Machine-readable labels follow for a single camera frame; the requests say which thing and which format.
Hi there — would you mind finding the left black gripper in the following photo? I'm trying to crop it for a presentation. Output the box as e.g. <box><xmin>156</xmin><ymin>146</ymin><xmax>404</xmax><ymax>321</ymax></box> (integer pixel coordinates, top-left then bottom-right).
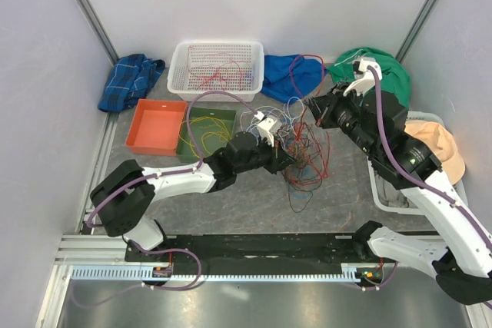
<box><xmin>235</xmin><ymin>134</ymin><xmax>297</xmax><ymax>174</ymax></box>

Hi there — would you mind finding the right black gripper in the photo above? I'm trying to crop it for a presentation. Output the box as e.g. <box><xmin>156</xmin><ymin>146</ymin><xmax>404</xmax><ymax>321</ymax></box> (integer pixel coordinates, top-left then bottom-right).
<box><xmin>306</xmin><ymin>80</ymin><xmax>380</xmax><ymax>156</ymax></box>

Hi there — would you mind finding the coloured wire pile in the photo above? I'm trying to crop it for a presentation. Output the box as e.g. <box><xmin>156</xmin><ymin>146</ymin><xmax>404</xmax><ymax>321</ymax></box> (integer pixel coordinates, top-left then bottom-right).
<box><xmin>240</xmin><ymin>92</ymin><xmax>334</xmax><ymax>214</ymax></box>

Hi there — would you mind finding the yellow wire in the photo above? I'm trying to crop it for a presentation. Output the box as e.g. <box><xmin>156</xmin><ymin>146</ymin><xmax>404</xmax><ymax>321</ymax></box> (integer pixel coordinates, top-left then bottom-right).
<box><xmin>178</xmin><ymin>114</ymin><xmax>231</xmax><ymax>158</ymax></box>

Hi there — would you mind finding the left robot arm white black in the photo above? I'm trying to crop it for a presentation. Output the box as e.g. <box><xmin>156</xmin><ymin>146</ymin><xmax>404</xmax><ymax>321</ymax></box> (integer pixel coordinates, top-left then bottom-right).
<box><xmin>86</xmin><ymin>131</ymin><xmax>295</xmax><ymax>261</ymax></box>

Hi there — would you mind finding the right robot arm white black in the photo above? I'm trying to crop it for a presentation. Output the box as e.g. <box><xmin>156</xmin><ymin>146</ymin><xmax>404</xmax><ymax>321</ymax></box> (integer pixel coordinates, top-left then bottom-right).
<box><xmin>306</xmin><ymin>88</ymin><xmax>491</xmax><ymax>305</ymax></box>

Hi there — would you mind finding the bright blue cloth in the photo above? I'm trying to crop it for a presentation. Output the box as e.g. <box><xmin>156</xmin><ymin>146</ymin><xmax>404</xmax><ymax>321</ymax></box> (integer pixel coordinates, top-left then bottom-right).
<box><xmin>261</xmin><ymin>55</ymin><xmax>327</xmax><ymax>103</ymax></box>

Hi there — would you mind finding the green garment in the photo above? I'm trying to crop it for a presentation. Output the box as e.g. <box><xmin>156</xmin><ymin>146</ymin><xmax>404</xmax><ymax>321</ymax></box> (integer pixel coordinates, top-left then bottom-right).
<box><xmin>328</xmin><ymin>47</ymin><xmax>411</xmax><ymax>109</ymax></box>

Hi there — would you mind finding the white perforated basket right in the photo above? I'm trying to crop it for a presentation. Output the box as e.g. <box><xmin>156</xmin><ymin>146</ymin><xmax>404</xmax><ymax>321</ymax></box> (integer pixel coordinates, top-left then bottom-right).
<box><xmin>368</xmin><ymin>111</ymin><xmax>468</xmax><ymax>216</ymax></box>

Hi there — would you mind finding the white perforated basket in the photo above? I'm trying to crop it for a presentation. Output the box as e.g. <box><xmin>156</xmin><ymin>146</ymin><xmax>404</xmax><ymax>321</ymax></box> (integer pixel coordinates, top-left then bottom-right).
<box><xmin>167</xmin><ymin>41</ymin><xmax>264</xmax><ymax>102</ymax></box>
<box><xmin>368</xmin><ymin>111</ymin><xmax>468</xmax><ymax>216</ymax></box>

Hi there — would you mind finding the white perforated basket rear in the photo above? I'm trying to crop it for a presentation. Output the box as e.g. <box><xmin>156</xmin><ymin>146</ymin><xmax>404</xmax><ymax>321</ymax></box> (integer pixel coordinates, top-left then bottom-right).
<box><xmin>167</xmin><ymin>41</ymin><xmax>264</xmax><ymax>102</ymax></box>

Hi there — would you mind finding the grey cloth in basket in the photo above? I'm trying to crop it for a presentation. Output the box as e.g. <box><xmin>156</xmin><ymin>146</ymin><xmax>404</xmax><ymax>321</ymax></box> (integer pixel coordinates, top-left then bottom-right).
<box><xmin>375</xmin><ymin>174</ymin><xmax>409</xmax><ymax>208</ymax></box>

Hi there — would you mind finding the peach bucket hat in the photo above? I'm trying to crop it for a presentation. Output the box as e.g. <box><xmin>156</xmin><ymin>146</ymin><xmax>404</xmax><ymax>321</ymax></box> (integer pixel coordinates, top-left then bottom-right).
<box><xmin>404</xmin><ymin>120</ymin><xmax>466</xmax><ymax>185</ymax></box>

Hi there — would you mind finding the orange plastic tray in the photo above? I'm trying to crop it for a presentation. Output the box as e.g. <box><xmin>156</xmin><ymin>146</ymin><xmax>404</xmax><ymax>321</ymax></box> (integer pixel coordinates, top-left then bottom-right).
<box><xmin>125</xmin><ymin>99</ymin><xmax>188</xmax><ymax>157</ymax></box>

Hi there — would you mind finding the blue plaid cloth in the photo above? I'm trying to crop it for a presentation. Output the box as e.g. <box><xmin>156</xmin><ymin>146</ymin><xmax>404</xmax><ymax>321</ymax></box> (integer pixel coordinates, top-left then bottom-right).
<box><xmin>98</xmin><ymin>54</ymin><xmax>166</xmax><ymax>113</ymax></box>

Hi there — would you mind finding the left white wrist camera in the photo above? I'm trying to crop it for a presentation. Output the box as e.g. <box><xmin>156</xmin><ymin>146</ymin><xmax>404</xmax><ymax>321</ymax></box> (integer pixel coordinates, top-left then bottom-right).
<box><xmin>254</xmin><ymin>112</ymin><xmax>284</xmax><ymax>147</ymax></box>

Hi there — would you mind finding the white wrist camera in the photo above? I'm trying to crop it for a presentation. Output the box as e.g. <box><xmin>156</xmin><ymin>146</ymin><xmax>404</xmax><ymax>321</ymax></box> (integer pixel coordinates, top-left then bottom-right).
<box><xmin>254</xmin><ymin>112</ymin><xmax>284</xmax><ymax>147</ymax></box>
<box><xmin>343</xmin><ymin>57</ymin><xmax>383</xmax><ymax>97</ymax></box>

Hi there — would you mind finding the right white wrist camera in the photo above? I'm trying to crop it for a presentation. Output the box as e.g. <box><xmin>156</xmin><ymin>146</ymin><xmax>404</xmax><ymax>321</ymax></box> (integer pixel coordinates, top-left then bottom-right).
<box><xmin>343</xmin><ymin>57</ymin><xmax>383</xmax><ymax>97</ymax></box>

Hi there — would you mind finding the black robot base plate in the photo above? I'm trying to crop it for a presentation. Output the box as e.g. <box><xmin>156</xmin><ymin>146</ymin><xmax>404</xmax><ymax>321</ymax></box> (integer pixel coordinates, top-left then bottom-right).
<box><xmin>124</xmin><ymin>232</ymin><xmax>397</xmax><ymax>276</ymax></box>

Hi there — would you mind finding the slotted cable duct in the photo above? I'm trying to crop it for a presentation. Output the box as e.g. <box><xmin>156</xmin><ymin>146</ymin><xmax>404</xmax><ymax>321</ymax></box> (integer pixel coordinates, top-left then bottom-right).
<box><xmin>71</xmin><ymin>264</ymin><xmax>364</xmax><ymax>282</ymax></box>

